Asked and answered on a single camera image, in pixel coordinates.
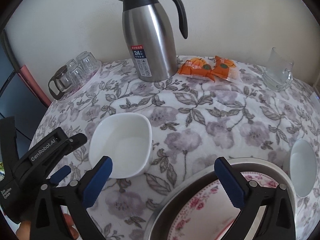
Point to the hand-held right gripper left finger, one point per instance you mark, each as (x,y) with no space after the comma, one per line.
(97,182)

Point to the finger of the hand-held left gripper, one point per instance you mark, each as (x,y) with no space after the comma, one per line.
(76,141)
(60,173)

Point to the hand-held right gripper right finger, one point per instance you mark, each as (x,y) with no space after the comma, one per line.
(230,182)

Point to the white bowl with red emblem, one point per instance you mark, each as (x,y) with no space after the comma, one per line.
(120,145)

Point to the pink floral plate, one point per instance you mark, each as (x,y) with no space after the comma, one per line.
(205,220)

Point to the stainless steel basin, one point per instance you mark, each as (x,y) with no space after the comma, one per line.
(180,200)

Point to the light blue bowl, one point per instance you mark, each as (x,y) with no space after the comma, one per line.
(301,170)

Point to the person's left hand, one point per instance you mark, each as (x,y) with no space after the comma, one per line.
(68,226)

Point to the white tray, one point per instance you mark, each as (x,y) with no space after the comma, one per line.
(86,85)

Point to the clear glass cup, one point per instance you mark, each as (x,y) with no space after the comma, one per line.
(77,77)
(71,65)
(87,61)

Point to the grey floral tablecloth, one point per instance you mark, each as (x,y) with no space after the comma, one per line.
(212,120)

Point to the dark blue panel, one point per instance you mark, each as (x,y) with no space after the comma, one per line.
(10,100)

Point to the clear glass mug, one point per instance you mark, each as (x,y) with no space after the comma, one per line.
(275,75)

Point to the stainless steel thermos jug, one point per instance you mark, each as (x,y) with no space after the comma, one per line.
(152,42)

